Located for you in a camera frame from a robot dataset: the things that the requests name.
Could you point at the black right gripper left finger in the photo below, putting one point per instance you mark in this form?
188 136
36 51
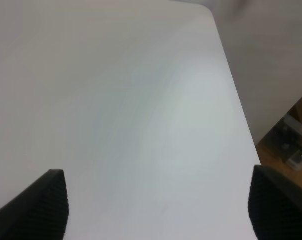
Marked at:
40 212

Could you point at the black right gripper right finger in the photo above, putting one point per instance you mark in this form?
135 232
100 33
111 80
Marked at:
274 205

